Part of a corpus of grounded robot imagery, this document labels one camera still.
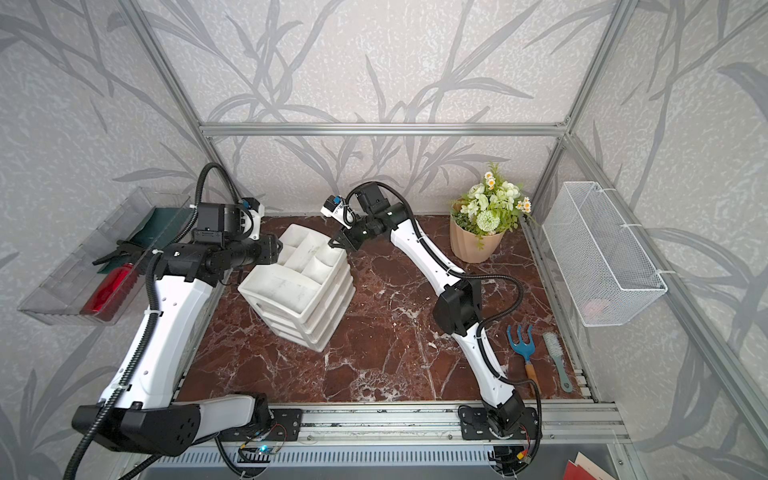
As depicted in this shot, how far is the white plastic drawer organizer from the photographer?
2.36 ft

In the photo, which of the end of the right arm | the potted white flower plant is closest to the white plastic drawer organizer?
the end of the right arm

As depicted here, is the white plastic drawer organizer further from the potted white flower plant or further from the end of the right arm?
the potted white flower plant
